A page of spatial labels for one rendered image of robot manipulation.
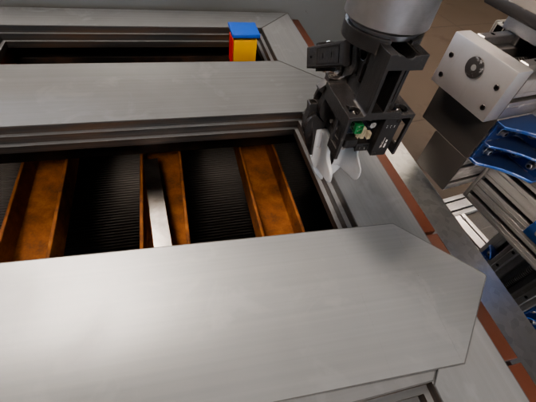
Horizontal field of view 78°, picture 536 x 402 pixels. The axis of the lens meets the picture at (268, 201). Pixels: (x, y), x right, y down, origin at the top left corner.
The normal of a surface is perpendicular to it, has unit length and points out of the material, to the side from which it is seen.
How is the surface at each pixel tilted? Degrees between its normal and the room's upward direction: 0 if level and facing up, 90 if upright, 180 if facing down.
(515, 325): 0
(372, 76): 90
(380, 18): 90
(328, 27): 90
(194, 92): 0
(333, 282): 0
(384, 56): 90
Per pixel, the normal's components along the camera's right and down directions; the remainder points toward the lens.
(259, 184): 0.11, -0.64
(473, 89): -0.92, 0.22
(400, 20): 0.01, 0.77
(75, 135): 0.23, 0.77
